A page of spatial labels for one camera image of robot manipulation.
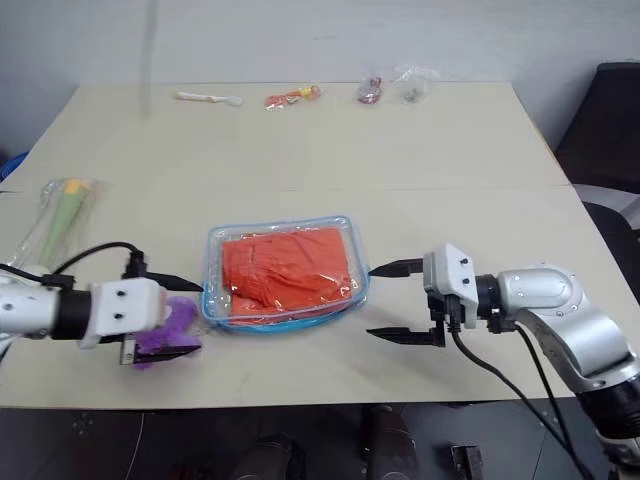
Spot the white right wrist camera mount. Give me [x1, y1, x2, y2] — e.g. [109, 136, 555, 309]
[423, 242, 480, 330]

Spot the tall dark rounded shape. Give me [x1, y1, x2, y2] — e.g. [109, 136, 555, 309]
[361, 404, 432, 480]

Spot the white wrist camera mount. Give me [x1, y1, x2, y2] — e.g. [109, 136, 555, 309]
[78, 278, 170, 350]
[423, 242, 480, 330]

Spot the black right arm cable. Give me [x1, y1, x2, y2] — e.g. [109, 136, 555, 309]
[448, 319, 599, 480]

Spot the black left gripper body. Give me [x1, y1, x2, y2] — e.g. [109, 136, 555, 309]
[98, 330, 147, 369]

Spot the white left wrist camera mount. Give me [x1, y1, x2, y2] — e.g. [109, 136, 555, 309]
[78, 278, 170, 350]

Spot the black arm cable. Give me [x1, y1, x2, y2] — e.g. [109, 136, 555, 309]
[448, 319, 599, 480]
[0, 241, 152, 290]

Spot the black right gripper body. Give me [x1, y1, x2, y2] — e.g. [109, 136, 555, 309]
[427, 291, 465, 350]

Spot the clear blue-trimmed pouch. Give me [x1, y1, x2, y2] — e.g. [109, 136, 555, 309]
[199, 214, 372, 334]

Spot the orange-red cloth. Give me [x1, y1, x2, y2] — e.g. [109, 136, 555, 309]
[220, 226, 352, 327]

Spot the black office chair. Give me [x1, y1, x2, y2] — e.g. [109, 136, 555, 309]
[553, 61, 640, 261]

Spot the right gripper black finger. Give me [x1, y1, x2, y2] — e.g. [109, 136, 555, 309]
[365, 326, 437, 348]
[369, 257, 427, 280]

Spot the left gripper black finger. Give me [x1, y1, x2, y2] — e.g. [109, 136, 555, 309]
[145, 272, 205, 295]
[133, 343, 203, 366]

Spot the small dark rounded shape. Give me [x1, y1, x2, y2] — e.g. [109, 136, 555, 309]
[233, 434, 307, 480]

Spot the clear bag of small parts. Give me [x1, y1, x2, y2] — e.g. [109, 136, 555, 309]
[391, 64, 442, 105]

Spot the red item in clear packet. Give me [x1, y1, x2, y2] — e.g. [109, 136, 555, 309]
[355, 75, 387, 105]

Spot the purple plush bunny charm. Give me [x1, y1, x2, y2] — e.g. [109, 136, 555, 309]
[133, 295, 204, 372]

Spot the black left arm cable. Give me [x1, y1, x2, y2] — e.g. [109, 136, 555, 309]
[0, 241, 152, 290]

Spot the green stick toy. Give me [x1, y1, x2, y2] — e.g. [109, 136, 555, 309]
[11, 176, 110, 277]

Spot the blue round basin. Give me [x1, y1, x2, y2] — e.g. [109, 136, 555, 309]
[0, 151, 27, 182]

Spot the white toothbrush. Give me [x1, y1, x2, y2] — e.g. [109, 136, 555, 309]
[172, 90, 245, 108]

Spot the orange toy in clear packet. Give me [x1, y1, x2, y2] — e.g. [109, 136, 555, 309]
[264, 85, 323, 113]

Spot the small black block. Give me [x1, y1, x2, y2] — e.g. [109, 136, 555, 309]
[449, 443, 485, 480]

